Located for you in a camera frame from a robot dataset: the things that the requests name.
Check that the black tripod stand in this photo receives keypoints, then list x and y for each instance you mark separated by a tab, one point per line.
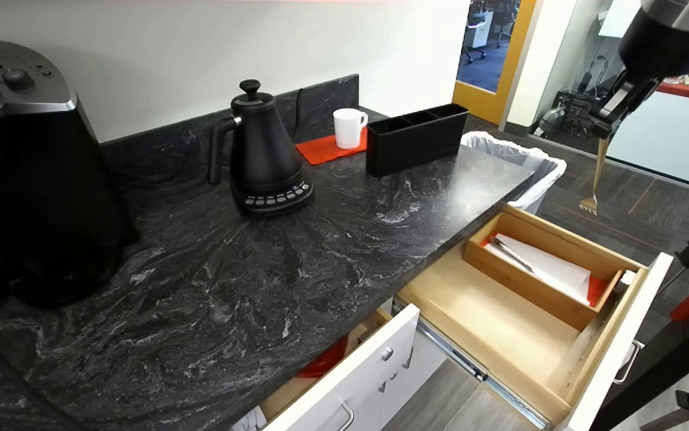
662	360

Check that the white mug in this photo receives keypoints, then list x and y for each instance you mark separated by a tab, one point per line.
349	129

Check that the black slotted cutlery holder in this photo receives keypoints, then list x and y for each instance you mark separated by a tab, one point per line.
417	144

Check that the black coffee maker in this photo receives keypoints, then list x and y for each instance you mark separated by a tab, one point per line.
33	199

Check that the wooden drawer with white front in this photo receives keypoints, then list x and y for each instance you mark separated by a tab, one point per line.
488	326

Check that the red orange napkin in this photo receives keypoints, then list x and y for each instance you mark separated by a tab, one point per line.
321	150

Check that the wooden drawer organiser tray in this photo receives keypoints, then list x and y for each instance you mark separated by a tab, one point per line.
537	290

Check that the black gooseneck electric kettle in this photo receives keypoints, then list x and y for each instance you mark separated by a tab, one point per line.
262	159

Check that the grey trash bin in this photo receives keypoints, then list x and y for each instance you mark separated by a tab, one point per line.
539	199

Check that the yellow door frame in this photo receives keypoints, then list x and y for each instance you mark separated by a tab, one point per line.
520	63

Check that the white cloth on orange tray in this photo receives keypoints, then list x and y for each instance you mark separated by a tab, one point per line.
598	293

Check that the red cloth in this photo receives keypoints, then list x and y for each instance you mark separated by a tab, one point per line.
324	360

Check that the white paper towel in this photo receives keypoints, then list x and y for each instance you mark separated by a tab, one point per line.
555	272

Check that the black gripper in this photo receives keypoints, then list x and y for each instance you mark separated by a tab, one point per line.
640	88

